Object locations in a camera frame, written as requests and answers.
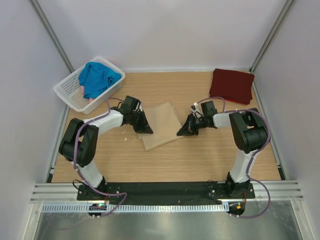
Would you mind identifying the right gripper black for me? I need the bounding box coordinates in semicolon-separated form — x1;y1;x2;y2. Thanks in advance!
177;112;208;136

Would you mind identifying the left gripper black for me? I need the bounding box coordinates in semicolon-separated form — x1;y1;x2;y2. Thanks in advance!
128;110;153;134

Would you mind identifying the beige t shirt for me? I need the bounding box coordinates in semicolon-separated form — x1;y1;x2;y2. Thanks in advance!
137;101;182;151

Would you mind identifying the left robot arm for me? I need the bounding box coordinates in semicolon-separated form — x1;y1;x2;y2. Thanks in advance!
58;96;153;200

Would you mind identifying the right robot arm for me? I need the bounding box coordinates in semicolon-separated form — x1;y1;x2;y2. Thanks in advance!
176;100;271;198

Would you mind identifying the pink garment in basket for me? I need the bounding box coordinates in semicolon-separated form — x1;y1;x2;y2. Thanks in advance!
80;85;94;103

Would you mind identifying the folded dark red shirt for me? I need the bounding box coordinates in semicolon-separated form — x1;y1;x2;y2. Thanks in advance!
209;68;255;105

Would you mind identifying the blue t shirt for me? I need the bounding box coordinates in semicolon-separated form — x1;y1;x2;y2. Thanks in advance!
78;61;122;99

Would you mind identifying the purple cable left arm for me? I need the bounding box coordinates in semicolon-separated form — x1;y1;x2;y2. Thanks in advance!
73;97;128;221

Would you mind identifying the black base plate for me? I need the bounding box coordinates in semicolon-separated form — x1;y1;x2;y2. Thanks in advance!
76;181;256;205

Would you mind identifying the slotted cable duct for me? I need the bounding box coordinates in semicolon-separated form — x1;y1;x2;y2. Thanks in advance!
41;203;229;214

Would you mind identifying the right aluminium frame post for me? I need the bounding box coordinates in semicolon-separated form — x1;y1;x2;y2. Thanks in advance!
249;0;296;73

